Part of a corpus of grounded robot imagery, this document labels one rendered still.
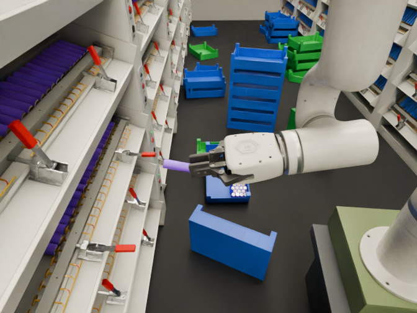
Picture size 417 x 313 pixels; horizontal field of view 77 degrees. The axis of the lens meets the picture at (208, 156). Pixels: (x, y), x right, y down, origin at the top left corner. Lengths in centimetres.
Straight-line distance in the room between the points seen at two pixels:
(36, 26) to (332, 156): 46
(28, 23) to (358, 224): 81
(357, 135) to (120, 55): 57
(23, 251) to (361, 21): 47
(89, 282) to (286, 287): 74
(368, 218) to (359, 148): 39
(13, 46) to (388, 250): 75
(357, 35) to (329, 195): 109
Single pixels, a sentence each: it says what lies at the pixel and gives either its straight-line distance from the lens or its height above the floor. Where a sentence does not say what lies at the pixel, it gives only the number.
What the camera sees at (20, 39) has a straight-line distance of 37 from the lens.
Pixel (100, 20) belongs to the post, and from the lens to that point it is 74.
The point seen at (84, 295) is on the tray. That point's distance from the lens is 53.
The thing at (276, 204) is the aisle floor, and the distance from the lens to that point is 130.
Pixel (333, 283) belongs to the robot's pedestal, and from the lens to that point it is 83.
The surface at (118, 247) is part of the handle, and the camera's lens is 53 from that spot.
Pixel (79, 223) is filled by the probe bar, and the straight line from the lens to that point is 56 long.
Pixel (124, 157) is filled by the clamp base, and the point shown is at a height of 54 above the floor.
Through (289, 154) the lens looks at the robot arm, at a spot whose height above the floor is 68.
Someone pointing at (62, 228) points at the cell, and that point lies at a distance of 56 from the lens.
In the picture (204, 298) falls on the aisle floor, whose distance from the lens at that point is 104.
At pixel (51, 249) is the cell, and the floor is 56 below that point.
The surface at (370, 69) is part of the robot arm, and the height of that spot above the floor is 83.
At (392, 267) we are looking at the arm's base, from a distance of 76.
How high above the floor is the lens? 97
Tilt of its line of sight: 40 degrees down
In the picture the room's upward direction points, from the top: straight up
